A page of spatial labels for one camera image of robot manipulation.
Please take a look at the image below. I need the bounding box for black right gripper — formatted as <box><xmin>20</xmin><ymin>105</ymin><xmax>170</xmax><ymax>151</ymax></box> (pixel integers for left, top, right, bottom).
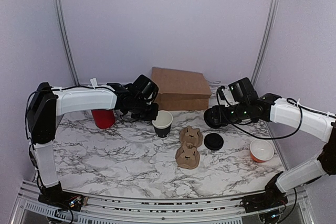
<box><xmin>207</xmin><ymin>102</ymin><xmax>250</xmax><ymax>125</ymax></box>

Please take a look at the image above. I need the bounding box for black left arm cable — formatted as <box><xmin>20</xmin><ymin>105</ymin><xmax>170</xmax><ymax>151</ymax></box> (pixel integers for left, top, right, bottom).
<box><xmin>25</xmin><ymin>84</ymin><xmax>79</xmax><ymax>183</ymax></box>

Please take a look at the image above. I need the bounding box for black plastic cup lid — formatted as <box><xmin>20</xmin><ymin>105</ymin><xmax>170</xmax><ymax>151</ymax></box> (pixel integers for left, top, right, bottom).
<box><xmin>204</xmin><ymin>133</ymin><xmax>224</xmax><ymax>151</ymax></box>

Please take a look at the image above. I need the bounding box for aluminium frame post right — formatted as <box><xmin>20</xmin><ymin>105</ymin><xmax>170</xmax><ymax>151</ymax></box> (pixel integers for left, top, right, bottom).
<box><xmin>251</xmin><ymin>0</ymin><xmax>279</xmax><ymax>86</ymax></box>

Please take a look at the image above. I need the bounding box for red cylindrical container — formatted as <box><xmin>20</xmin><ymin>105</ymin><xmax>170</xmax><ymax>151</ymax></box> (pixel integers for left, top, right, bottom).
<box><xmin>91</xmin><ymin>109</ymin><xmax>116</xmax><ymax>129</ymax></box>

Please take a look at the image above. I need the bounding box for orange white bowl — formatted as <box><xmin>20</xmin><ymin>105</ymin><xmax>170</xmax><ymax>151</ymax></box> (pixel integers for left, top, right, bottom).
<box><xmin>249</xmin><ymin>140</ymin><xmax>274</xmax><ymax>163</ymax></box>

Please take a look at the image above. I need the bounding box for brown pulp cup carrier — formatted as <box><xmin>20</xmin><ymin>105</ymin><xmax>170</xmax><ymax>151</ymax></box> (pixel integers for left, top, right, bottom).
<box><xmin>175</xmin><ymin>126</ymin><xmax>203</xmax><ymax>169</ymax></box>

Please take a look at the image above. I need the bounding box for brown cardboard box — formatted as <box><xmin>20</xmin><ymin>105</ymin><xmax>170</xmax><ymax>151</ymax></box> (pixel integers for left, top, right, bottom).
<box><xmin>151</xmin><ymin>67</ymin><xmax>212</xmax><ymax>111</ymax></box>

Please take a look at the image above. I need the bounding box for aluminium frame post left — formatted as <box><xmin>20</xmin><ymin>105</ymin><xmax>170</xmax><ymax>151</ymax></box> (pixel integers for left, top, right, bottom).
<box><xmin>54</xmin><ymin>0</ymin><xmax>79</xmax><ymax>85</ymax></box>

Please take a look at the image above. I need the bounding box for black paper coffee cup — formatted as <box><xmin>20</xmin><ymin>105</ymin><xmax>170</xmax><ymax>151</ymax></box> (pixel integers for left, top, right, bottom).
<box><xmin>203</xmin><ymin>105</ymin><xmax>228</xmax><ymax>129</ymax></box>
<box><xmin>152</xmin><ymin>110</ymin><xmax>173</xmax><ymax>138</ymax></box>

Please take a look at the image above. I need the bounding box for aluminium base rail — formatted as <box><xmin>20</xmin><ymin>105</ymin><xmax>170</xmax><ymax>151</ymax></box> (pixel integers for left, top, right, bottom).
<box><xmin>10</xmin><ymin>180</ymin><xmax>316</xmax><ymax>223</ymax></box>

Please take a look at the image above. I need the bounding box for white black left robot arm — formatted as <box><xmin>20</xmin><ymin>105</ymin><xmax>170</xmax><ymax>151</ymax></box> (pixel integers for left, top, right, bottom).
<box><xmin>25</xmin><ymin>75</ymin><xmax>159</xmax><ymax>211</ymax></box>

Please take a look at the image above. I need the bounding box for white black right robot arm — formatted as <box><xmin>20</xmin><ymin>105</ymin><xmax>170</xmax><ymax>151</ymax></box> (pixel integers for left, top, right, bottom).
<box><xmin>204</xmin><ymin>93</ymin><xmax>335</xmax><ymax>212</ymax></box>

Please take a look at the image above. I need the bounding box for aluminium frame post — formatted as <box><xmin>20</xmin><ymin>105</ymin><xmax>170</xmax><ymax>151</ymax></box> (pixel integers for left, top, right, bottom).
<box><xmin>251</xmin><ymin>0</ymin><xmax>279</xmax><ymax>86</ymax></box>
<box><xmin>54</xmin><ymin>0</ymin><xmax>79</xmax><ymax>85</ymax></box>

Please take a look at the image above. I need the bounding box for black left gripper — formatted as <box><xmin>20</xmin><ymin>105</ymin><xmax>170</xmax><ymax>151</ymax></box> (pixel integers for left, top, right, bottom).
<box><xmin>131</xmin><ymin>99</ymin><xmax>159</xmax><ymax>122</ymax></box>

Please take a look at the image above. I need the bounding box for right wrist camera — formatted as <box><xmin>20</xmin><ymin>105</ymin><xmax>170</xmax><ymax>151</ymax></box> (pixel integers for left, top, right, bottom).
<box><xmin>228</xmin><ymin>77</ymin><xmax>259</xmax><ymax>104</ymax></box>

